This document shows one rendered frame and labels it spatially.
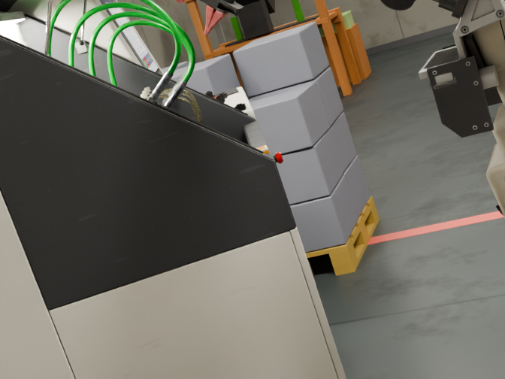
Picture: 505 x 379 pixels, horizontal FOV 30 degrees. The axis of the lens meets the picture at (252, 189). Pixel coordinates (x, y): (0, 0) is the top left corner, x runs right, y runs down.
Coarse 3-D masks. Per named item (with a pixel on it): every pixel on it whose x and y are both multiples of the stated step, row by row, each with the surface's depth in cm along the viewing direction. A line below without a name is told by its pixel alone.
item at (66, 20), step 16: (32, 0) 263; (48, 0) 263; (80, 0) 263; (96, 0) 269; (32, 16) 263; (64, 16) 264; (80, 16) 264; (96, 16) 264; (80, 32) 265; (112, 32) 266; (128, 48) 273
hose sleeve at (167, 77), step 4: (168, 72) 219; (164, 76) 220; (168, 76) 220; (160, 80) 221; (164, 80) 220; (168, 80) 221; (160, 84) 221; (164, 84) 221; (156, 88) 222; (160, 88) 221; (164, 88) 222; (152, 92) 223; (156, 92) 222; (160, 92) 222; (152, 96) 223; (156, 96) 223
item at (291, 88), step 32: (288, 32) 438; (224, 64) 423; (256, 64) 433; (288, 64) 429; (320, 64) 443; (256, 96) 438; (288, 96) 403; (320, 96) 425; (288, 128) 400; (320, 128) 415; (288, 160) 406; (320, 160) 404; (352, 160) 458; (288, 192) 410; (320, 192) 406; (352, 192) 443; (320, 224) 410; (352, 224) 428; (352, 256) 414
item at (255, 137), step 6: (246, 126) 264; (252, 126) 260; (258, 126) 257; (246, 132) 254; (252, 132) 250; (258, 132) 247; (246, 138) 245; (252, 138) 241; (258, 138) 238; (264, 138) 236; (252, 144) 232; (258, 144) 230; (264, 144) 227; (270, 150) 218
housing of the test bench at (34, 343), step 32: (0, 192) 203; (0, 224) 204; (0, 256) 205; (0, 288) 207; (32, 288) 207; (0, 320) 208; (32, 320) 209; (0, 352) 210; (32, 352) 210; (64, 352) 211
